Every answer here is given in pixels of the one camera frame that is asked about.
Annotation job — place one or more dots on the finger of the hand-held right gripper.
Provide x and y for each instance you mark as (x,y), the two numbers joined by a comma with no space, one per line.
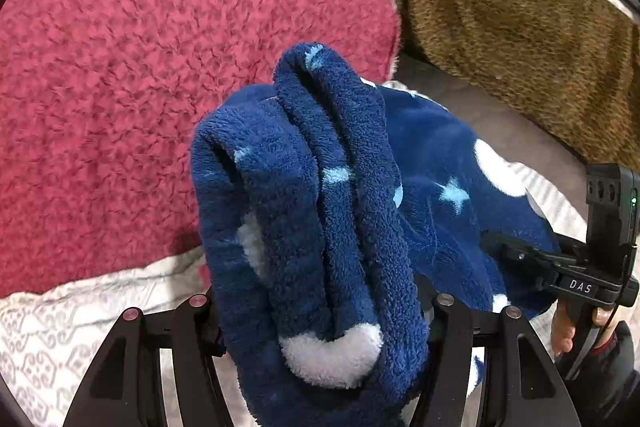
(520,257)

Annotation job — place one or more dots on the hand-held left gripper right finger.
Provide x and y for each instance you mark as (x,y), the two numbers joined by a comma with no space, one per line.
(450,324)

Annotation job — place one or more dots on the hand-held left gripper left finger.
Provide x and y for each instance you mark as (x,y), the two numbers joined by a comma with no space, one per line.
(200,324)

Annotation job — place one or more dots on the blue star fleece blanket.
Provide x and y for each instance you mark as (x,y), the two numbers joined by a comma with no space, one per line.
(310,207)

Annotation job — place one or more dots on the person's right forearm dark sleeve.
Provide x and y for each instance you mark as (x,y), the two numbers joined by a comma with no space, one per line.
(610,377)

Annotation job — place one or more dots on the person's right hand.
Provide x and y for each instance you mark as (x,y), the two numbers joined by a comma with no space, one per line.
(562,332)

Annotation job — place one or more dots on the grey bed sheet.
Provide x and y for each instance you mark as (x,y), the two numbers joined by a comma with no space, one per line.
(500,122)

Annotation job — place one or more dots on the white grey patterned bedspread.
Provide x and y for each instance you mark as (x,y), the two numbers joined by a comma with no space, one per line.
(60,322)

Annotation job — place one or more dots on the brown fuzzy blanket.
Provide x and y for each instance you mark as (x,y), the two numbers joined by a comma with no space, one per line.
(525,47)

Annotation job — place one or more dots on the red fleece blanket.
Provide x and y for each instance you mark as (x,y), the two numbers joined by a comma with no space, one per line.
(150,107)

